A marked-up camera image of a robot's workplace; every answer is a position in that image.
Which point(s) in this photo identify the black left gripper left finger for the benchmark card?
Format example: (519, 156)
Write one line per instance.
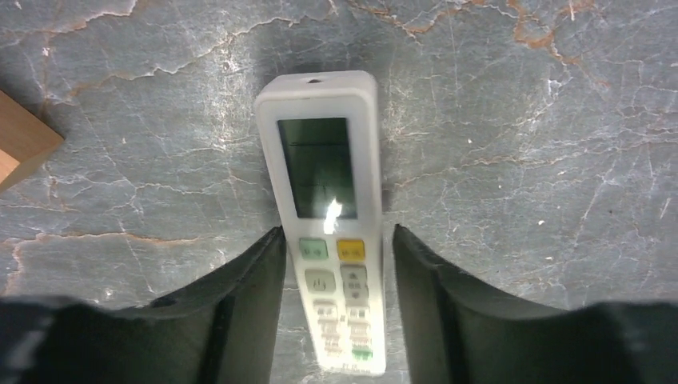
(219, 329)

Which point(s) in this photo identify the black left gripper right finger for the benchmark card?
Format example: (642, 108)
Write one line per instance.
(459, 329)

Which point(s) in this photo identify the white remote control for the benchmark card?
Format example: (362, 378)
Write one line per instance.
(321, 139)

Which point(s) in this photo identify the small wooden block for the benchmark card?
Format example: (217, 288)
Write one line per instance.
(26, 142)

